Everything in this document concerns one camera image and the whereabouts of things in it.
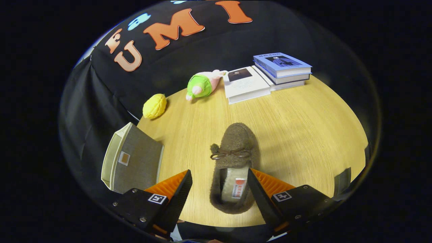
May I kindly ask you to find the white book with dark photo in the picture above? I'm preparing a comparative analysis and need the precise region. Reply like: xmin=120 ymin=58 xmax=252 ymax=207
xmin=223 ymin=66 xmax=271 ymax=105

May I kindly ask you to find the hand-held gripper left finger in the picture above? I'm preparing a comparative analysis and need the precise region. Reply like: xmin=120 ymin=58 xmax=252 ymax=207
xmin=112 ymin=169 xmax=193 ymax=237

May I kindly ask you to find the brown fuzzy shoe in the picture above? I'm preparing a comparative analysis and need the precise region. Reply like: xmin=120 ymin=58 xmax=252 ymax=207
xmin=209 ymin=123 xmax=260 ymax=215

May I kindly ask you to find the grey fabric storage box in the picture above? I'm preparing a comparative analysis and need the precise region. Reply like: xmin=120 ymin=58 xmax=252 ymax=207
xmin=101 ymin=122 xmax=165 ymax=194

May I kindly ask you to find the blue cover book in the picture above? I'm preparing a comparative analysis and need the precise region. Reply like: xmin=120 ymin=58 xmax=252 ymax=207
xmin=253 ymin=52 xmax=313 ymax=79

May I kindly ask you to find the green and pink plush toy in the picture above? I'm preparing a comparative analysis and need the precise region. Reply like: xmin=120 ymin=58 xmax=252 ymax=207
xmin=186 ymin=70 xmax=228 ymax=102

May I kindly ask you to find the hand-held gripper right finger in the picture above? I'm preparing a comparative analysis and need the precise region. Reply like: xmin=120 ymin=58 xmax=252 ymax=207
xmin=247 ymin=168 xmax=338 ymax=237

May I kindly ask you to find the yellow plush toy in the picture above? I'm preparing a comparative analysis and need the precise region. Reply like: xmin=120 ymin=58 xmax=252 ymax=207
xmin=142 ymin=93 xmax=167 ymax=119

